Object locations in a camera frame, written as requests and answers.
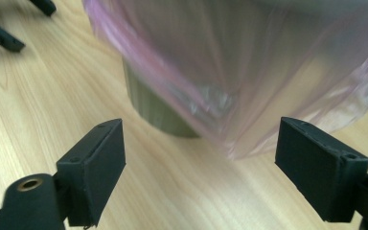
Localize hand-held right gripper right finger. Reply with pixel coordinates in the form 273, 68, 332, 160
274, 116, 368, 222

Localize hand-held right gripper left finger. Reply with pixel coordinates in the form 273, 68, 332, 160
56, 118, 127, 227

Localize green waste bin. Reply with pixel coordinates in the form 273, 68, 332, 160
123, 60, 202, 139

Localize pink plastic bag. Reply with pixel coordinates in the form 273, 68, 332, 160
81, 0, 368, 161

